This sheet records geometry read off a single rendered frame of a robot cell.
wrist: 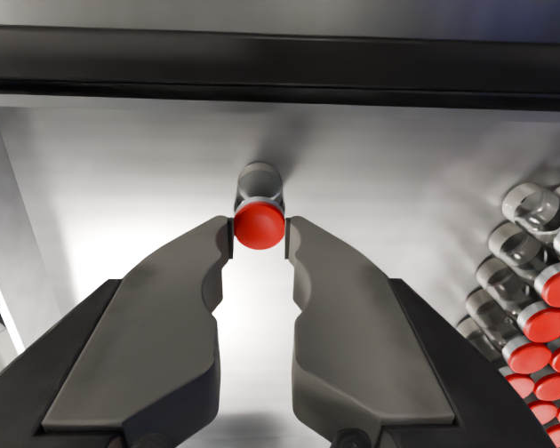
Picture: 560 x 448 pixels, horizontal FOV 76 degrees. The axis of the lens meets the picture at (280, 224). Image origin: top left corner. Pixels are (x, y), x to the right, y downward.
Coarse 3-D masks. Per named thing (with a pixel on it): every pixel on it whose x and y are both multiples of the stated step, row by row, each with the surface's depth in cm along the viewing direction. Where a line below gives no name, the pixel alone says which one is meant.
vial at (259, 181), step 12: (252, 168) 16; (264, 168) 16; (240, 180) 16; (252, 180) 15; (264, 180) 15; (276, 180) 16; (240, 192) 15; (252, 192) 14; (264, 192) 14; (276, 192) 15; (240, 204) 14; (276, 204) 14
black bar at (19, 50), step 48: (0, 48) 13; (48, 48) 13; (96, 48) 13; (144, 48) 13; (192, 48) 13; (240, 48) 13; (288, 48) 13; (336, 48) 13; (384, 48) 13; (432, 48) 14; (480, 48) 14; (528, 48) 14
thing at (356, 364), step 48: (288, 240) 12; (336, 240) 11; (336, 288) 9; (384, 288) 9; (336, 336) 8; (384, 336) 8; (336, 384) 6; (384, 384) 7; (432, 384) 7; (336, 432) 7
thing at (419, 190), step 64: (0, 128) 16; (64, 128) 16; (128, 128) 16; (192, 128) 16; (256, 128) 16; (320, 128) 17; (384, 128) 17; (448, 128) 17; (512, 128) 17; (0, 192) 16; (64, 192) 18; (128, 192) 18; (192, 192) 18; (320, 192) 18; (384, 192) 18; (448, 192) 18; (0, 256) 16; (64, 256) 19; (128, 256) 19; (256, 256) 20; (384, 256) 20; (448, 256) 20; (256, 320) 22; (448, 320) 23; (256, 384) 25
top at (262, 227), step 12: (252, 204) 13; (264, 204) 13; (240, 216) 13; (252, 216) 13; (264, 216) 13; (276, 216) 13; (240, 228) 14; (252, 228) 14; (264, 228) 14; (276, 228) 14; (240, 240) 14; (252, 240) 14; (264, 240) 14; (276, 240) 14
